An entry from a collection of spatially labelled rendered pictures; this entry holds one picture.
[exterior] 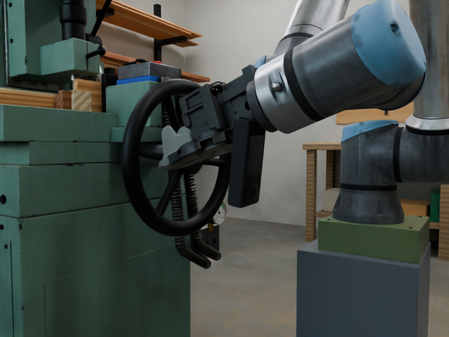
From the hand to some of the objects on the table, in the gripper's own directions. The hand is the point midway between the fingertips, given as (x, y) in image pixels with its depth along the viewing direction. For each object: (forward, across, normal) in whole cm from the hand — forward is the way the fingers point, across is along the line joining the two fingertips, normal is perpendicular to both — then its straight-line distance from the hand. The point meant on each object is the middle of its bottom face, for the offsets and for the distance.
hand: (167, 168), depth 60 cm
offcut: (+22, -4, -19) cm, 29 cm away
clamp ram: (+23, -17, -20) cm, 35 cm away
